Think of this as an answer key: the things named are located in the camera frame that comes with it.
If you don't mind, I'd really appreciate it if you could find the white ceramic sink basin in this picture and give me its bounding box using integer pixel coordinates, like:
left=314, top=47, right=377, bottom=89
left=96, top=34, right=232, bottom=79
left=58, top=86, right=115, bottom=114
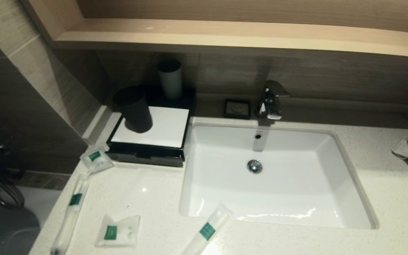
left=179, top=122, right=380, bottom=230

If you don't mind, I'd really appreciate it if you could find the light wooden wall shelf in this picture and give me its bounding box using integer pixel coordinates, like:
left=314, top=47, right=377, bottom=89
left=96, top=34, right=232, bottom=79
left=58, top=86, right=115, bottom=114
left=20, top=0, right=408, bottom=59

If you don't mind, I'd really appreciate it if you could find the black square soap dish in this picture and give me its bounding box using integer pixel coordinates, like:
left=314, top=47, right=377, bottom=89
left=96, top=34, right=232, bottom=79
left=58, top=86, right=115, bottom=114
left=224, top=99, right=251, bottom=120

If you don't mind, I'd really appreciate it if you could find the clear tube packet green label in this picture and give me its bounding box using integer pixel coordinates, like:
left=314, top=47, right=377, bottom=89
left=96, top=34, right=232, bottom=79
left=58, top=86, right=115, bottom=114
left=179, top=203, right=233, bottom=255

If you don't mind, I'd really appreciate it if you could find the grey plastic cup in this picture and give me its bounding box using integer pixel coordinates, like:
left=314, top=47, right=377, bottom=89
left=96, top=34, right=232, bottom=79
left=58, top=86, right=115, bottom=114
left=157, top=58, right=183, bottom=100

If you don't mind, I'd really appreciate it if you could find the flat sachet with green label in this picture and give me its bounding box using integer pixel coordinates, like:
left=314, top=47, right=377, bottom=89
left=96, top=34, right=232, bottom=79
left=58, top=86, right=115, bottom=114
left=94, top=214, right=141, bottom=248

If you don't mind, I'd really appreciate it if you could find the chrome sink faucet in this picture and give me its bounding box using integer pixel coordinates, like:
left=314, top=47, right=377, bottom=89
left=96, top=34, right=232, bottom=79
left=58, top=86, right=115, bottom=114
left=255, top=80, right=290, bottom=120

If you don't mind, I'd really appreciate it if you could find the black tray with white liner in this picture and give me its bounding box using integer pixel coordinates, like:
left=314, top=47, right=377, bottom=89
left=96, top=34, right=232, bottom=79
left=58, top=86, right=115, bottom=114
left=106, top=87, right=196, bottom=160

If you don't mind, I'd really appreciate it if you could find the small sachet with green label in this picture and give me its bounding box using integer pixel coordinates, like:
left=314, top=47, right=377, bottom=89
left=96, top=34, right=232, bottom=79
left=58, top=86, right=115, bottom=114
left=80, top=143, right=114, bottom=174

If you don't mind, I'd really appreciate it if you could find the black plastic cup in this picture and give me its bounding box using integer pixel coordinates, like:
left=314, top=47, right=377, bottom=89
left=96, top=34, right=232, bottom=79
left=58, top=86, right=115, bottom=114
left=113, top=86, right=153, bottom=134

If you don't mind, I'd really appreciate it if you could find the black coiled cable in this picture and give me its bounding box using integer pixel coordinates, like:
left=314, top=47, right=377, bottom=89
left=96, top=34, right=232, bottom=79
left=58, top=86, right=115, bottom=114
left=0, top=165, right=26, bottom=211

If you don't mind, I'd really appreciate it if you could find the black glossy box drawer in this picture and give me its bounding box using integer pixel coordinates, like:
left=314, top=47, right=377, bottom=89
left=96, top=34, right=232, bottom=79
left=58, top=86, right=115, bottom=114
left=106, top=149, right=185, bottom=168

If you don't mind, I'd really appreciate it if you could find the long clear toothbrush packet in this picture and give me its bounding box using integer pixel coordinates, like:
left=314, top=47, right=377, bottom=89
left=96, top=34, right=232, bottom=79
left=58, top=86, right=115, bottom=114
left=50, top=174, right=91, bottom=255

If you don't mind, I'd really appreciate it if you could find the chrome sink drain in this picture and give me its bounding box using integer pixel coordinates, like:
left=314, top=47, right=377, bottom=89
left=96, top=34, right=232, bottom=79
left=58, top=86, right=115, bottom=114
left=247, top=159, right=263, bottom=174

